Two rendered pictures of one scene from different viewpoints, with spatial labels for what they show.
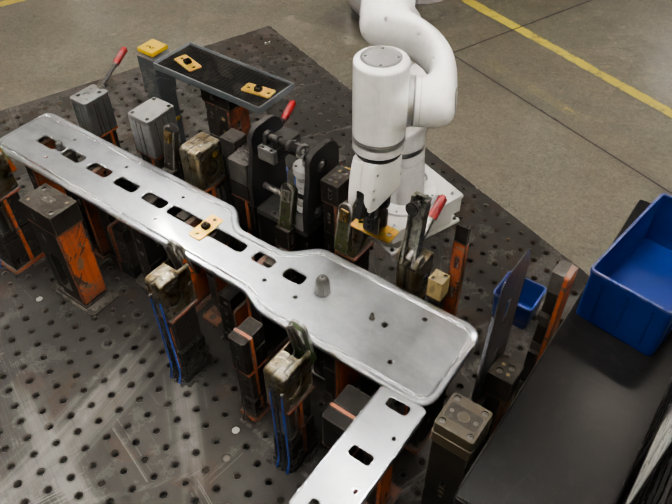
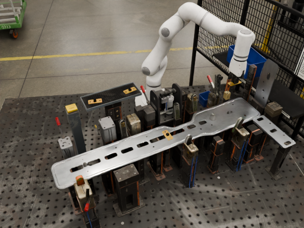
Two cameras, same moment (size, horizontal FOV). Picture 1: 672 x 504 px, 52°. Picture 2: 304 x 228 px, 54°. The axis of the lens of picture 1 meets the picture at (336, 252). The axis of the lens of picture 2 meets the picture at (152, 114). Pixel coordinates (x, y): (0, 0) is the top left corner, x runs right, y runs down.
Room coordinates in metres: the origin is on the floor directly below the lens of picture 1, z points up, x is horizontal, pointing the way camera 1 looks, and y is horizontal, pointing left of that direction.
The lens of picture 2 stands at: (0.66, 1.50, 2.33)
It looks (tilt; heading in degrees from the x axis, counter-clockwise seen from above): 42 degrees down; 297
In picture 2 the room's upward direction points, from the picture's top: straight up
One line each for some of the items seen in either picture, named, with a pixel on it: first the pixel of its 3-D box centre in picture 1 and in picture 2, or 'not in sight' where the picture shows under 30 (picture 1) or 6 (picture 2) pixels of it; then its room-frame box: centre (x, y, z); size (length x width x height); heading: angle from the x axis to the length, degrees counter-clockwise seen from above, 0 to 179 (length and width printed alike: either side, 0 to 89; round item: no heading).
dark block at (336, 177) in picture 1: (338, 241); (180, 114); (1.20, -0.01, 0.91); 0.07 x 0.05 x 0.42; 144
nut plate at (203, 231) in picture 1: (205, 225); (167, 134); (1.16, 0.30, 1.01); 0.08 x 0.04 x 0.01; 144
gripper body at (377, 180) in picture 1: (377, 170); (238, 64); (0.89, -0.07, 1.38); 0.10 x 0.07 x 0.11; 144
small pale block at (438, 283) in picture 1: (431, 332); (223, 111); (0.94, -0.21, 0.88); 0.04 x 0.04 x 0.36; 54
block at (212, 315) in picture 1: (219, 269); (165, 150); (1.18, 0.29, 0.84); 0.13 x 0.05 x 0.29; 144
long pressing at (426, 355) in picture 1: (197, 227); (165, 137); (1.17, 0.32, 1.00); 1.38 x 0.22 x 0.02; 54
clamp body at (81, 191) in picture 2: (3, 212); (88, 207); (1.36, 0.89, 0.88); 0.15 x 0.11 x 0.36; 144
